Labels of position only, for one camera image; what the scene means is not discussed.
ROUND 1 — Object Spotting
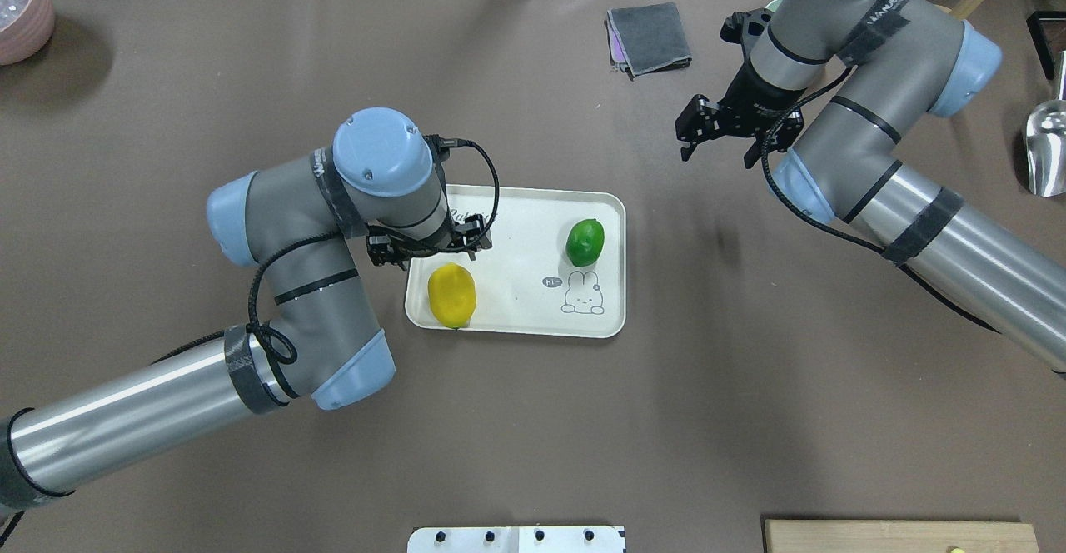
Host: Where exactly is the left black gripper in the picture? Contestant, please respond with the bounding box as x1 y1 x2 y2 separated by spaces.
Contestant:
366 214 494 269

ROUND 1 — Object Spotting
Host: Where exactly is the pink bowl with ice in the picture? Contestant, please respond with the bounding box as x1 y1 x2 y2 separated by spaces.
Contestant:
1 0 56 66

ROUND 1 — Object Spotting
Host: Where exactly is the metal scoop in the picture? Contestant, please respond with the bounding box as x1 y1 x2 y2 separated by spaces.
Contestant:
1024 51 1065 197

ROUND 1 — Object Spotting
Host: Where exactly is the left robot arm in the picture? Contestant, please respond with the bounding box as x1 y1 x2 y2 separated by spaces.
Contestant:
2 107 496 531

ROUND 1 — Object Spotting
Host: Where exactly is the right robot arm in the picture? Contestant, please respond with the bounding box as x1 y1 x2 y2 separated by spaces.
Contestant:
675 0 1065 375

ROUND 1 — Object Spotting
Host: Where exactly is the yellow lemon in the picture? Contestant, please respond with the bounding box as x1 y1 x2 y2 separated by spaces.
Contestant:
427 263 477 329

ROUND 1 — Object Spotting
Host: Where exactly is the green lime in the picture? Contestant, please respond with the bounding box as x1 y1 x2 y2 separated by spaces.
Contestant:
565 218 605 267

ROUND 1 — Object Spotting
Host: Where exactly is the bamboo cutting board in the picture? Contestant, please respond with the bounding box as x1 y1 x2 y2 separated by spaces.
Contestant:
763 519 1039 552

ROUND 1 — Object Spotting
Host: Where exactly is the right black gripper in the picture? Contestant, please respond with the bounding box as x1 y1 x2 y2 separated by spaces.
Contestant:
675 61 804 169

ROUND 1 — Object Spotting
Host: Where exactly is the white pedestal column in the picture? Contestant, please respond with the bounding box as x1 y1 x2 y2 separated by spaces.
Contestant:
406 524 627 552

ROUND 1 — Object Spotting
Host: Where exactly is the grey folded cloth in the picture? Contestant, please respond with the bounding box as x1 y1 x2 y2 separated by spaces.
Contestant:
605 2 692 78

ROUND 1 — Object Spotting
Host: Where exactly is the cream rabbit tray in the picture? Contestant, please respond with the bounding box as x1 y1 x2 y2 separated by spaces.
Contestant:
404 184 627 338

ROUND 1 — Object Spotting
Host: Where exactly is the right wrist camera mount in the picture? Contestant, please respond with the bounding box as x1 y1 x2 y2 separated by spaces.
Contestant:
720 7 774 51

